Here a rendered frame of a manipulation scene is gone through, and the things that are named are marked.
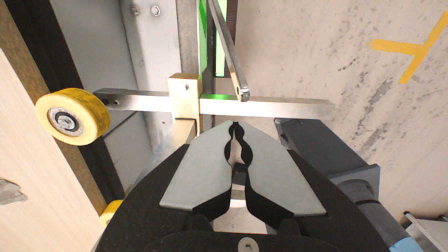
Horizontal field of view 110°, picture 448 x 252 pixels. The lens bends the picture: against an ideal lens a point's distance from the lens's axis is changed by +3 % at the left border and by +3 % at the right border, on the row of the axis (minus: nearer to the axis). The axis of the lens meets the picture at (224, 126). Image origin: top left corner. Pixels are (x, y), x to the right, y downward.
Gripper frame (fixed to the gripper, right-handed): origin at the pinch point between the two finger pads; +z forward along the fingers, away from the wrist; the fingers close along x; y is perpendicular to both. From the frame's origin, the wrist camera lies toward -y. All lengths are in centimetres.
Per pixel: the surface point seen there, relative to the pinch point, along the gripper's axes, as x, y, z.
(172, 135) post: -8.7, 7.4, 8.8
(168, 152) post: -8.0, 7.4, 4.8
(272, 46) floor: 26, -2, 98
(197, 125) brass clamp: -5.9, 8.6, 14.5
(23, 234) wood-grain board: -49, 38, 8
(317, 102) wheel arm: 15.8, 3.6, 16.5
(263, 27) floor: 19, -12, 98
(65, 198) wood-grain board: -31.4, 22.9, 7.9
